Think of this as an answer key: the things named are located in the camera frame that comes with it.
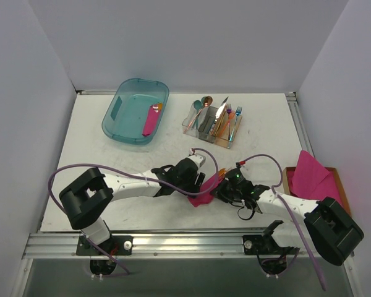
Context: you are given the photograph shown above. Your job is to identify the clear acrylic utensil organizer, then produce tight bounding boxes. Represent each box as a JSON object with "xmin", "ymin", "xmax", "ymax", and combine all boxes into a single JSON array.
[{"xmin": 182, "ymin": 104, "xmax": 242, "ymax": 149}]

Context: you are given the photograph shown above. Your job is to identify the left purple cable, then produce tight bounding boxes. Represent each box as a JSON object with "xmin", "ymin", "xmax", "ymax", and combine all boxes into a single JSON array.
[{"xmin": 48, "ymin": 147, "xmax": 220, "ymax": 276}]

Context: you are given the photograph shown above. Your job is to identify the teal spoon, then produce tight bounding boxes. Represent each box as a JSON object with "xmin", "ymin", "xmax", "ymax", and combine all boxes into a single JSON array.
[{"xmin": 191, "ymin": 100, "xmax": 203, "ymax": 127}]

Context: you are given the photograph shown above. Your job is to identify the brown napkin tray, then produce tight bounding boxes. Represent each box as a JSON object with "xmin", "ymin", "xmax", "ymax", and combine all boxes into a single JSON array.
[{"xmin": 283, "ymin": 167, "xmax": 352, "ymax": 216}]

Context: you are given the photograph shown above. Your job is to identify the aluminium frame rail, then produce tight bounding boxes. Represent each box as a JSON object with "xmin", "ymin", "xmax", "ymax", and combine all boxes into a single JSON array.
[{"xmin": 23, "ymin": 222, "xmax": 308, "ymax": 260}]

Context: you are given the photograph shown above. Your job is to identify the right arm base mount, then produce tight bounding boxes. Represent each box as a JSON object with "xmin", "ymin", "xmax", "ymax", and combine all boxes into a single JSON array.
[{"xmin": 242, "ymin": 235, "xmax": 296, "ymax": 256}]

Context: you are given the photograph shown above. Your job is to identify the orange fork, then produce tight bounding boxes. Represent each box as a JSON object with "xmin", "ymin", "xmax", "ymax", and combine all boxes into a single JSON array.
[{"xmin": 220, "ymin": 111, "xmax": 236, "ymax": 135}]

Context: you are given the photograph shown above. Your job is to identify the blue iridescent fork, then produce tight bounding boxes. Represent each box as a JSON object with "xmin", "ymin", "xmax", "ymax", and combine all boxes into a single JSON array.
[{"xmin": 229, "ymin": 106, "xmax": 242, "ymax": 142}]

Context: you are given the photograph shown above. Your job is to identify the purple fork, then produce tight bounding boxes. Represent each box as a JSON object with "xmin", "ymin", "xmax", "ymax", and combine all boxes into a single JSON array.
[{"xmin": 223, "ymin": 103, "xmax": 233, "ymax": 132}]

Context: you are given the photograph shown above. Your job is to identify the pink napkin stack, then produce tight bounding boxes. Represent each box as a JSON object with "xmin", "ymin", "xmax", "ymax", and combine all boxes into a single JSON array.
[{"xmin": 289, "ymin": 150, "xmax": 341, "ymax": 204}]

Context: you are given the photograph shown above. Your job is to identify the copper spoon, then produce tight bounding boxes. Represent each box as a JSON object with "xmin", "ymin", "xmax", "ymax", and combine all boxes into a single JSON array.
[{"xmin": 183, "ymin": 96, "xmax": 213, "ymax": 134}]

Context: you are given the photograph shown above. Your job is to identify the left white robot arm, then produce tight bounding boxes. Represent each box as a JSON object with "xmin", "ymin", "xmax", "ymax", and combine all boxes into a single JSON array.
[{"xmin": 59, "ymin": 154, "xmax": 205, "ymax": 254}]

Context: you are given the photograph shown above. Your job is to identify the rolled pink napkin bundle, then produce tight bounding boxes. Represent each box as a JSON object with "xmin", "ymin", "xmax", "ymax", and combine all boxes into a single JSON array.
[{"xmin": 142, "ymin": 103, "xmax": 163, "ymax": 137}]

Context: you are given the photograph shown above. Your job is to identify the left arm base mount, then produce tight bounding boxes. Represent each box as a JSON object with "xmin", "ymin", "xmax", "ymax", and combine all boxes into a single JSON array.
[{"xmin": 75, "ymin": 235, "xmax": 134, "ymax": 256}]

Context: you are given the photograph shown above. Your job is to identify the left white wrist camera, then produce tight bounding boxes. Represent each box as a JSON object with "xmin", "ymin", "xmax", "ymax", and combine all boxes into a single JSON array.
[{"xmin": 187, "ymin": 153, "xmax": 206, "ymax": 169}]

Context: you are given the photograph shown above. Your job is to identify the teal plastic bin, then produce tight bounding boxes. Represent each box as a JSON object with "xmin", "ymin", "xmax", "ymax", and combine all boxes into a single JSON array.
[{"xmin": 101, "ymin": 78, "xmax": 169, "ymax": 145}]

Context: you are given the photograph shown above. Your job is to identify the silver knife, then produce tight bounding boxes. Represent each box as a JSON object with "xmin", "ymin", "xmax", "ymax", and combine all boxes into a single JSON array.
[{"xmin": 211, "ymin": 97, "xmax": 228, "ymax": 136}]

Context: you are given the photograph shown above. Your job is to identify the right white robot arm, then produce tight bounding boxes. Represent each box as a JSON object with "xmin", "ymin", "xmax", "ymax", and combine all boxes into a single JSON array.
[{"xmin": 210, "ymin": 168, "xmax": 364, "ymax": 266}]

